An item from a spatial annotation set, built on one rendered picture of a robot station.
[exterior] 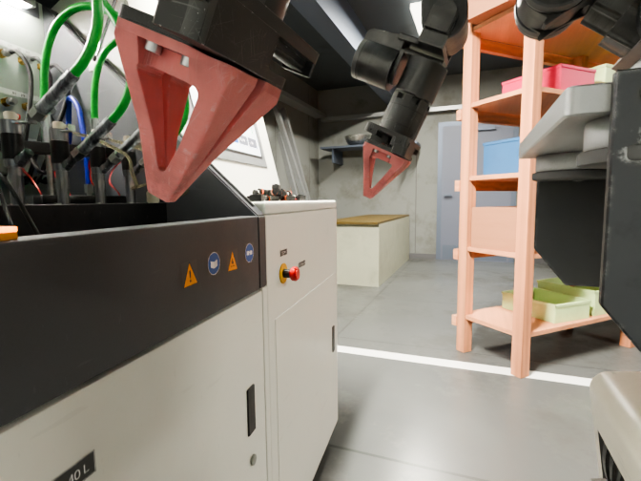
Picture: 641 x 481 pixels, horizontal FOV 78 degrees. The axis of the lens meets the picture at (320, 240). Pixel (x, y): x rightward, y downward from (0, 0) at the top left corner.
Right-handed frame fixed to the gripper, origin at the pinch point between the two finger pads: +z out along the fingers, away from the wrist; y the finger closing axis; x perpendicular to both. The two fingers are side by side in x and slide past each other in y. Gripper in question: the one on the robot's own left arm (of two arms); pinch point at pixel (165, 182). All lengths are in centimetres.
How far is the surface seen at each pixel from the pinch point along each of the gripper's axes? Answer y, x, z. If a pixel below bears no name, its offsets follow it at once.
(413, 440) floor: -137, 38, 93
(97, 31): -25.2, -39.2, -5.5
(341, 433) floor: -131, 12, 106
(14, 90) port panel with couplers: -44, -83, 13
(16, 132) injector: -24, -48, 13
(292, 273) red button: -69, -15, 29
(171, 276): -27.2, -17.4, 21.3
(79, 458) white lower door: -10.4, -9.0, 35.2
